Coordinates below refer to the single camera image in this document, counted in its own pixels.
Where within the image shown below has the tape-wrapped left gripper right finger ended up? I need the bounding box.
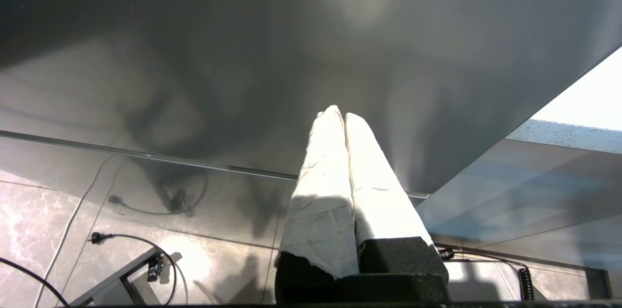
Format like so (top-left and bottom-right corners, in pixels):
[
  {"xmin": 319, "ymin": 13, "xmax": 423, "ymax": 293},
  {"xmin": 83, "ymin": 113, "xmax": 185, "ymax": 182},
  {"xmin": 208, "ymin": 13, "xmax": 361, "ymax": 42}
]
[{"xmin": 345, "ymin": 112, "xmax": 449, "ymax": 282}]

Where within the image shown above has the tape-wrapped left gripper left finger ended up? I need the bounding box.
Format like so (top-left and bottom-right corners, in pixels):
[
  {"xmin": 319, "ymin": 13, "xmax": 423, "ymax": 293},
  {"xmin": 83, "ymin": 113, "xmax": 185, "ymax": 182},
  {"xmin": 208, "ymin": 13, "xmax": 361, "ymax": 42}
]
[{"xmin": 274, "ymin": 104, "xmax": 361, "ymax": 305}]

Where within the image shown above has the grey under-counter cabinet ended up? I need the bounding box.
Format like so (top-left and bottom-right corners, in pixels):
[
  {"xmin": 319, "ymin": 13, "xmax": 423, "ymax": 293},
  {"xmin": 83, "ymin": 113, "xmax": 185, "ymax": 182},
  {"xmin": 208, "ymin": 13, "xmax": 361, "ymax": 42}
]
[{"xmin": 417, "ymin": 137, "xmax": 622, "ymax": 272}]

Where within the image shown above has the black coiled cable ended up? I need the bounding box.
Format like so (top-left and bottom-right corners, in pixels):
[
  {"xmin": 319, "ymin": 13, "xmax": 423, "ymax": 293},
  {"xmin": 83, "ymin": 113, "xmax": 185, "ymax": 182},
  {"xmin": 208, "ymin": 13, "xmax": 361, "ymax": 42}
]
[{"xmin": 437, "ymin": 247, "xmax": 536, "ymax": 302}]

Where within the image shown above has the black cable with plug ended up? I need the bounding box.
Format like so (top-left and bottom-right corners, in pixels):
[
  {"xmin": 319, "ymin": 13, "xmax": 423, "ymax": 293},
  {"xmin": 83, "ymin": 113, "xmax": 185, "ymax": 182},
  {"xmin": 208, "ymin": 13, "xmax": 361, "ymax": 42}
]
[{"xmin": 90, "ymin": 232, "xmax": 189, "ymax": 306}]

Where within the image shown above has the grey metal frame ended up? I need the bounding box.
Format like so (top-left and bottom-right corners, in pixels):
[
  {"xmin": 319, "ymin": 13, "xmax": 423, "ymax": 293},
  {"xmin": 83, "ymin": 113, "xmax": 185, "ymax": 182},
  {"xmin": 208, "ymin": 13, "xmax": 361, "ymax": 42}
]
[{"xmin": 68, "ymin": 247, "xmax": 183, "ymax": 307}]

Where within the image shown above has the white floor cable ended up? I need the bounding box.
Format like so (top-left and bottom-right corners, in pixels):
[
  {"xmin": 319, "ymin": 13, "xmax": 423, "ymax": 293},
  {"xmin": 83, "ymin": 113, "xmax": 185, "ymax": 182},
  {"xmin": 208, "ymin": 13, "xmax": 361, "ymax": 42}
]
[{"xmin": 33, "ymin": 155, "xmax": 120, "ymax": 308}]

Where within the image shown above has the black floor cable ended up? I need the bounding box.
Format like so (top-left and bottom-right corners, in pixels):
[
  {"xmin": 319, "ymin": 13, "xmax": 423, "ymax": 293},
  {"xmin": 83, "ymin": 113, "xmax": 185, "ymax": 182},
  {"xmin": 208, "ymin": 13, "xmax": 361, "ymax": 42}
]
[{"xmin": 0, "ymin": 257, "xmax": 69, "ymax": 308}]

